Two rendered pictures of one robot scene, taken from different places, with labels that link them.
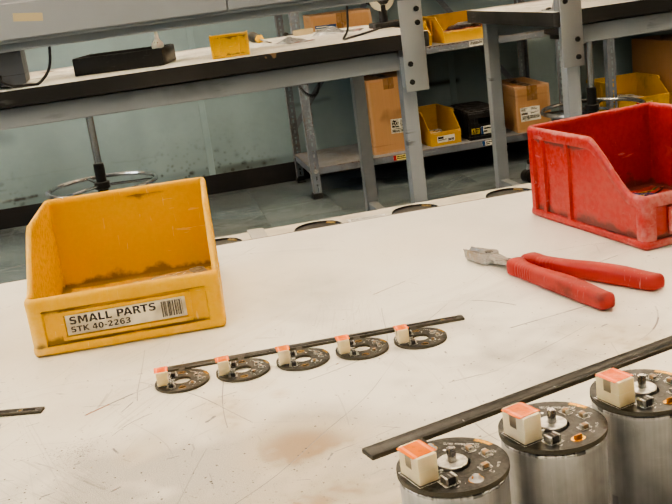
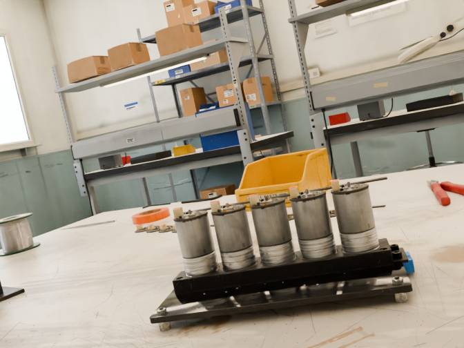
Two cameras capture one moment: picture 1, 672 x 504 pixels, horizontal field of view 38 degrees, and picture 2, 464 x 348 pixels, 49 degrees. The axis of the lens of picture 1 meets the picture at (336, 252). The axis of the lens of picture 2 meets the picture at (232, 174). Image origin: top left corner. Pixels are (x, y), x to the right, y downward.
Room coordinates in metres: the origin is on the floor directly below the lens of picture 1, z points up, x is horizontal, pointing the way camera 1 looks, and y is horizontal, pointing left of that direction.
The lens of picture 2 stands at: (-0.06, -0.27, 0.87)
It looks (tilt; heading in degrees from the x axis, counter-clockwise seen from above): 5 degrees down; 38
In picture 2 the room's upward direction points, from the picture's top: 12 degrees counter-clockwise
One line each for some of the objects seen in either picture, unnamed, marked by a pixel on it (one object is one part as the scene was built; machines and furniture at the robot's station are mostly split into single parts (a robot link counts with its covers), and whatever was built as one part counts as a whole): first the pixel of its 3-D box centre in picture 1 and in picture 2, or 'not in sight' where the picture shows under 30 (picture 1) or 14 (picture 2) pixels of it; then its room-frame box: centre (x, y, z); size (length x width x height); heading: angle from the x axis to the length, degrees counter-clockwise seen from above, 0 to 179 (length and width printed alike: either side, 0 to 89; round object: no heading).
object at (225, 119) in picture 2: not in sight; (149, 137); (2.18, 2.10, 0.90); 1.30 x 0.06 x 0.12; 100
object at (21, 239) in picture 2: not in sight; (15, 233); (0.32, 0.47, 0.78); 0.06 x 0.06 x 0.05
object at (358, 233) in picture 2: not in sight; (355, 223); (0.24, -0.12, 0.79); 0.02 x 0.02 x 0.05
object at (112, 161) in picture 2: not in sight; (110, 161); (2.24, 2.60, 0.80); 0.15 x 0.12 x 0.10; 30
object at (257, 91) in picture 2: not in sight; (217, 106); (3.89, 2.86, 1.09); 1.20 x 0.45 x 2.17; 100
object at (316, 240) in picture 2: not in sight; (314, 230); (0.23, -0.10, 0.79); 0.02 x 0.02 x 0.05
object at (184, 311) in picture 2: not in sight; (280, 289); (0.20, -0.08, 0.76); 0.16 x 0.07 x 0.01; 116
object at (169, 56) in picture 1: (125, 59); (434, 102); (2.69, 0.49, 0.77); 0.24 x 0.16 x 0.04; 86
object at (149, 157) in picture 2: not in sight; (150, 157); (2.31, 2.27, 0.77); 0.24 x 0.16 x 0.04; 96
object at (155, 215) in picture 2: not in sight; (150, 215); (0.47, 0.33, 0.76); 0.06 x 0.06 x 0.01
